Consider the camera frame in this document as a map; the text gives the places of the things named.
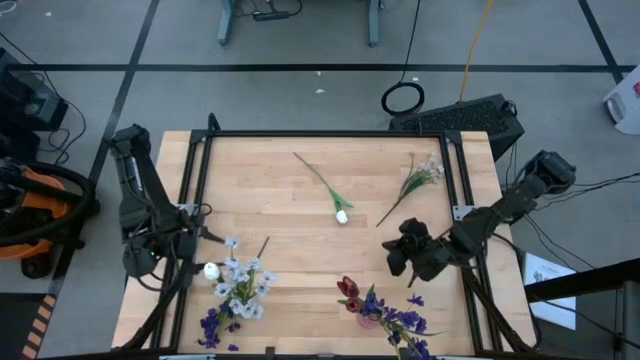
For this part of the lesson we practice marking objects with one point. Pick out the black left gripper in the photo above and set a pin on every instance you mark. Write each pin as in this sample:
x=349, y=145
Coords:
x=185, y=247

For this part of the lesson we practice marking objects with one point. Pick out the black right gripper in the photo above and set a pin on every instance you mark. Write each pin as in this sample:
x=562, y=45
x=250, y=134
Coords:
x=425, y=252

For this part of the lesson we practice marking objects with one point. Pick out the white artificial tulip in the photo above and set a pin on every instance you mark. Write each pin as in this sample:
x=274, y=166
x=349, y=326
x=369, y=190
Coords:
x=341, y=217
x=211, y=271

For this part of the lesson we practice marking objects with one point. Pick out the light blue artificial flower bunch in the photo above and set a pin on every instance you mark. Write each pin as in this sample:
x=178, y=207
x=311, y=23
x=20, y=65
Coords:
x=235, y=275

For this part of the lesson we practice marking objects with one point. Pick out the dark red artificial tulip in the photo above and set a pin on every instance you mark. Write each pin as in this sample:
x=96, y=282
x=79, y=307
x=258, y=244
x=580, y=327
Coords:
x=348, y=287

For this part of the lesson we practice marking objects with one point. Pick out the purple artificial flower bunch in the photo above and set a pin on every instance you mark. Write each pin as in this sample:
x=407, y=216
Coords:
x=210, y=325
x=407, y=319

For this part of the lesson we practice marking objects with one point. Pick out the pink glass vase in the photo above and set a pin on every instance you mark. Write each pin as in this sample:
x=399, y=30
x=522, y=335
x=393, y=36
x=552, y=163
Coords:
x=366, y=322

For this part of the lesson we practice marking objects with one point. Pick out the small white artificial flower bunch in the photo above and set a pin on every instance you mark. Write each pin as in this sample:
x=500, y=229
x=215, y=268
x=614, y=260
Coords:
x=425, y=172

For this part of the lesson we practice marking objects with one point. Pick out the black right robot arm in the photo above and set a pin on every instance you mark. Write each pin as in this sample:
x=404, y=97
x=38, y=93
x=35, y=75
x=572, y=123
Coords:
x=505, y=205

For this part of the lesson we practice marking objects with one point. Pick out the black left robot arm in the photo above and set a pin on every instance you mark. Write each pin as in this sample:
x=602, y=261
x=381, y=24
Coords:
x=135, y=165

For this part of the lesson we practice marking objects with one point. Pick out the white printed paper sheet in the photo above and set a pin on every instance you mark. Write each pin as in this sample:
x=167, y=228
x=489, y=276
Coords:
x=542, y=272

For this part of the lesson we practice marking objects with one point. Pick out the black computer tower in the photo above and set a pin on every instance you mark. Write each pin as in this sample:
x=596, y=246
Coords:
x=460, y=117

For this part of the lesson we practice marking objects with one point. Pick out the orange and black vacuum cleaner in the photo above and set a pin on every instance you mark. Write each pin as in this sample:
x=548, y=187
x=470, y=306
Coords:
x=35, y=200

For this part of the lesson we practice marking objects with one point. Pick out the black metal beam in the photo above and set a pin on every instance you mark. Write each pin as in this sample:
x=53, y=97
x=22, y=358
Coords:
x=590, y=280

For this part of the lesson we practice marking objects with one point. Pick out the black mat with orange stripes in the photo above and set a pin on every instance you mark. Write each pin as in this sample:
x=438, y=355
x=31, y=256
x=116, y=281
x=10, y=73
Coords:
x=20, y=325

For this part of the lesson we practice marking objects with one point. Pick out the grey metal desk leg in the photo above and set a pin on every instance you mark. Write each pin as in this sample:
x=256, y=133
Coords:
x=226, y=25
x=373, y=25

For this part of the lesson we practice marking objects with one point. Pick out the black equipment case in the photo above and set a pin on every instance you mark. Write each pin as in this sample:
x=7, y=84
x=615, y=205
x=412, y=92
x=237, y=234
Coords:
x=30, y=100

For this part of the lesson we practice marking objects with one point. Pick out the black power strip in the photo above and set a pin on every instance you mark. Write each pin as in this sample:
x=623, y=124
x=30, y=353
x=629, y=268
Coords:
x=272, y=15

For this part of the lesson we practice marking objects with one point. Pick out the white plastic container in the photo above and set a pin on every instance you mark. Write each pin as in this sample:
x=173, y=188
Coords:
x=627, y=105

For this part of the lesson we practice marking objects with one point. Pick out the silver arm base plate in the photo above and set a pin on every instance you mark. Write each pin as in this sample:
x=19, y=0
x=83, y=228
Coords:
x=462, y=212
x=190, y=207

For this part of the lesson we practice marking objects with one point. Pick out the black aluminium table frame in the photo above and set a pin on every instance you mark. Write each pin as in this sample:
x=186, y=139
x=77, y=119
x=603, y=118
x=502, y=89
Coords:
x=325, y=133

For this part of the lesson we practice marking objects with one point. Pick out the grey metal post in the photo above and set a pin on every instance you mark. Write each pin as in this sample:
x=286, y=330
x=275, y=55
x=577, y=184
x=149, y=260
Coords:
x=629, y=325

